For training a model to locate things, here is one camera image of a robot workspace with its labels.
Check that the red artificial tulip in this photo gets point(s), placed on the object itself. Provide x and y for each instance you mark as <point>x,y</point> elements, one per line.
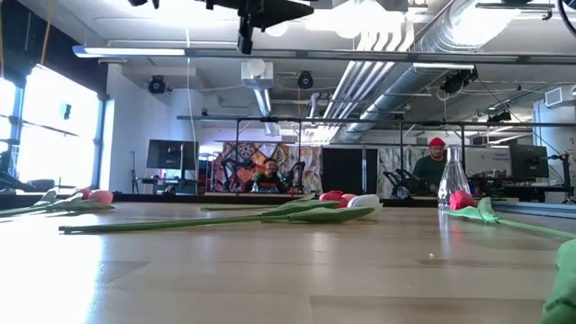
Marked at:
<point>461,200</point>
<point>83,192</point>
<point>332,196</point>

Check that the white artificial tulip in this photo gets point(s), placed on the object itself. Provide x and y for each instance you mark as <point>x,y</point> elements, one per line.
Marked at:
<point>564,288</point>
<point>365,201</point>

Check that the black background robot arm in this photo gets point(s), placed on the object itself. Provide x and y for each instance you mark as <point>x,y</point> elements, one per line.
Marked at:
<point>295,173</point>
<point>400,182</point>

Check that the clear conical glass vase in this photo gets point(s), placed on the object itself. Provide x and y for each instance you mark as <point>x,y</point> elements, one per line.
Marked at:
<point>452,180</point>

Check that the person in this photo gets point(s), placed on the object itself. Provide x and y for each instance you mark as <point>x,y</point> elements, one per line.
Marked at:
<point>269,177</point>
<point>432,168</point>

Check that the black partition panel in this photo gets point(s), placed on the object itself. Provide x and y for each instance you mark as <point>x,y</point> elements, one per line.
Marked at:
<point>348,171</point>

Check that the pink artificial tulip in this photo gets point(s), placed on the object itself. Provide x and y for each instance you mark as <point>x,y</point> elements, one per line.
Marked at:
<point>103,197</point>
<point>349,197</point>

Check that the black ceiling spotlight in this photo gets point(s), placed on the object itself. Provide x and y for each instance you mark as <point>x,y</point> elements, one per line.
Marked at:
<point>156,84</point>
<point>305,80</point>

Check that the black rig crossbeam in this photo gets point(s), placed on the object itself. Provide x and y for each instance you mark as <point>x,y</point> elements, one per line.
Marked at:
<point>337,56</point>

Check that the black computer monitor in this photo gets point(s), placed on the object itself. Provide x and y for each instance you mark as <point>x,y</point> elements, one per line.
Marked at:
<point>171,154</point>
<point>528,160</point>

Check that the white LED light bar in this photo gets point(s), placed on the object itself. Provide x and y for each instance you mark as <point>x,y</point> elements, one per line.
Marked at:
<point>130,51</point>

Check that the bright window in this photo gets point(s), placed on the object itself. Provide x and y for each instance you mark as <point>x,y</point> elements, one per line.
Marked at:
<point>54,130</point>

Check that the colourful patterned wall hanging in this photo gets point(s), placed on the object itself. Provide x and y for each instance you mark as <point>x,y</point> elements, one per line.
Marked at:
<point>256,155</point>

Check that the black background rig frame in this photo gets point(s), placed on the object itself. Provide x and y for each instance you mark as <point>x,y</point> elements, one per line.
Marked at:
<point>315,119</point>

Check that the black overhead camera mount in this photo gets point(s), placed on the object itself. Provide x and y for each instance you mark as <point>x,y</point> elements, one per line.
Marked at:
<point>256,13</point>

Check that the silver ceiling air duct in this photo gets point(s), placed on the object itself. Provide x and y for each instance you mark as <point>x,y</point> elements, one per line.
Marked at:
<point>450,40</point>

